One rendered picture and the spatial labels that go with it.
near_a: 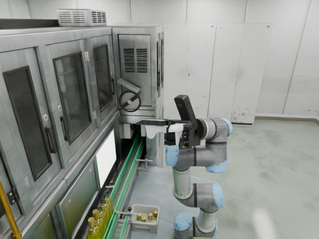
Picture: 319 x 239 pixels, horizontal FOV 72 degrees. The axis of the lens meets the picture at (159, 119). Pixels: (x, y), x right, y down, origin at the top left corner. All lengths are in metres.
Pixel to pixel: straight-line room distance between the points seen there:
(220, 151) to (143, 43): 1.40
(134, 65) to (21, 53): 1.15
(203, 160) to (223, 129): 0.13
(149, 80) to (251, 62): 3.20
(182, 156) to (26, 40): 0.76
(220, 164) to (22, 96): 0.82
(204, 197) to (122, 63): 1.38
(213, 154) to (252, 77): 4.26
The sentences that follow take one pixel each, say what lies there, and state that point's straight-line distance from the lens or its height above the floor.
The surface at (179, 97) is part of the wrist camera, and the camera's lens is 0.66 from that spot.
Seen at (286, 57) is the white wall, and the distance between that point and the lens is 5.61.
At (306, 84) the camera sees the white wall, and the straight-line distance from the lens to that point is 5.95.
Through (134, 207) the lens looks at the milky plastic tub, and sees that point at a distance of 1.89.
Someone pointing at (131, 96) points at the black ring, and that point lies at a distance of 2.08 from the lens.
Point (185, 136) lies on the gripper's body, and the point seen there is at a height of 1.86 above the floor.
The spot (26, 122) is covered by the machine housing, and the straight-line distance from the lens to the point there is 1.08.
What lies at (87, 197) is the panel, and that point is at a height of 1.09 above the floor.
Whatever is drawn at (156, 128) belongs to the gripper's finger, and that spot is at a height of 1.87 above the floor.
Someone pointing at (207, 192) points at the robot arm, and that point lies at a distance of 1.12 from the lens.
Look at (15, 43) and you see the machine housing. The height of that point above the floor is 2.10.
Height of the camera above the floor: 2.17
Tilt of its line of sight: 24 degrees down
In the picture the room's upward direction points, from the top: straight up
